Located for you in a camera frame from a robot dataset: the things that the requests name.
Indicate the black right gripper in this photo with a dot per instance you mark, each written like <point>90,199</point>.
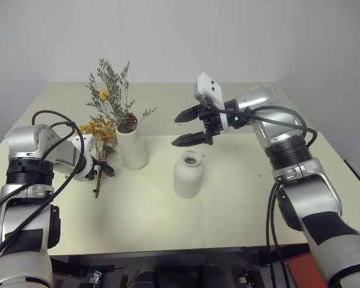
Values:
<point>211,120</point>

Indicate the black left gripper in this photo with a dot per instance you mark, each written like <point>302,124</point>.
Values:
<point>95,173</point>

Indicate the yellow dried flower bouquet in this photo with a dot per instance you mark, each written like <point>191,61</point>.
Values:
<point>100,132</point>

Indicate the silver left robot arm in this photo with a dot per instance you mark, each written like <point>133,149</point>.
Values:
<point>21,141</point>

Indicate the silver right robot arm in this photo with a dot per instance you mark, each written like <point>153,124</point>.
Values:
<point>312,192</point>

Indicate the green pinecone flower bouquet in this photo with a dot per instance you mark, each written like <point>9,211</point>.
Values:
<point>114,90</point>

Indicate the tall white ceramic vase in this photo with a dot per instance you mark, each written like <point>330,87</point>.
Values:
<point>132,150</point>

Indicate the short white ceramic vase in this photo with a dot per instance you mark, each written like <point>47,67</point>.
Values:
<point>188,177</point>

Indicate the small clear plastic bag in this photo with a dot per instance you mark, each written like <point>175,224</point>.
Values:
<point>95,277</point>

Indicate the red box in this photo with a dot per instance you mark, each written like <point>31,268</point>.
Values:
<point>300,270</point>

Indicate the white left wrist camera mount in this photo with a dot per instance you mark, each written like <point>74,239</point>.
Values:
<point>83,143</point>

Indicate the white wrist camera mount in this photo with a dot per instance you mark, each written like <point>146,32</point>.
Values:
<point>211,87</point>
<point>83,143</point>

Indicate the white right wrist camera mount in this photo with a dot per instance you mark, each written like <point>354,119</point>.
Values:
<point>211,87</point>

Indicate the black frame under table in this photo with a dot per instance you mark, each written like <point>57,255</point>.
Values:
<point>174,267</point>

